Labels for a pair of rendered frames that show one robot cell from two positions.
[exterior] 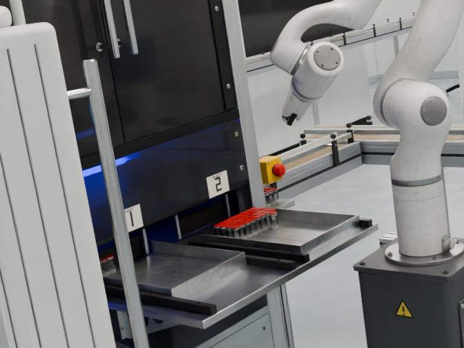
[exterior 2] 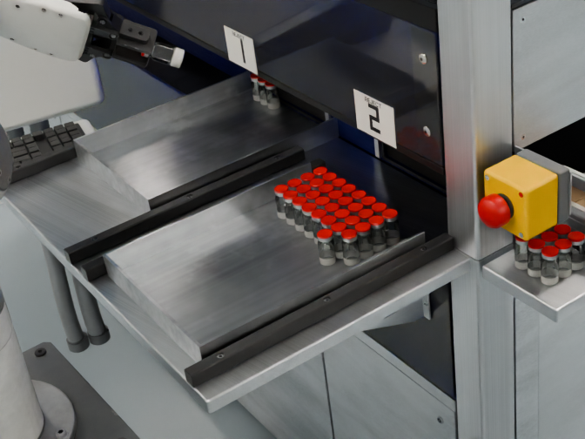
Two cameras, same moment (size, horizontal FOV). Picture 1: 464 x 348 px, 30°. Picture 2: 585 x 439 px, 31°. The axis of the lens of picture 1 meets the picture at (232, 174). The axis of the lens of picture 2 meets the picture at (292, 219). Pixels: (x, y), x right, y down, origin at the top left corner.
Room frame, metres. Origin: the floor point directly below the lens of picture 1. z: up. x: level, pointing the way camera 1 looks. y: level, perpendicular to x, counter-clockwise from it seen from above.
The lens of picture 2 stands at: (2.62, -1.21, 1.69)
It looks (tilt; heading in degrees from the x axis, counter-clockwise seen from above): 32 degrees down; 106
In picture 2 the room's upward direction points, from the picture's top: 8 degrees counter-clockwise
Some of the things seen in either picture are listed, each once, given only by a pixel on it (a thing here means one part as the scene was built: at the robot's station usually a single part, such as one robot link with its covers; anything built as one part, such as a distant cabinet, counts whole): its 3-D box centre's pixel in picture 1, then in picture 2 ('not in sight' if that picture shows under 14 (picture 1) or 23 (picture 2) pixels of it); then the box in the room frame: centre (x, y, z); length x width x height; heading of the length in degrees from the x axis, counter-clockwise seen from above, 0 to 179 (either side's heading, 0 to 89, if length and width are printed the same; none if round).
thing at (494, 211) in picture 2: (278, 170); (497, 209); (2.55, -0.14, 0.99); 0.04 x 0.04 x 0.04; 47
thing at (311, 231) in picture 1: (279, 230); (262, 254); (2.25, -0.11, 0.90); 0.34 x 0.26 x 0.04; 46
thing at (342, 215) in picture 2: (248, 225); (328, 217); (2.32, -0.03, 0.90); 0.18 x 0.02 x 0.05; 136
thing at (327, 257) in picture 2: (274, 220); (326, 247); (2.33, -0.10, 0.90); 0.02 x 0.02 x 0.05
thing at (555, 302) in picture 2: (264, 206); (557, 270); (2.62, -0.09, 0.87); 0.14 x 0.13 x 0.02; 47
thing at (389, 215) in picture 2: (237, 224); (354, 205); (2.35, 0.01, 0.90); 0.18 x 0.02 x 0.05; 136
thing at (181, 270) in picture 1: (161, 268); (205, 138); (2.07, 0.21, 0.90); 0.34 x 0.26 x 0.04; 47
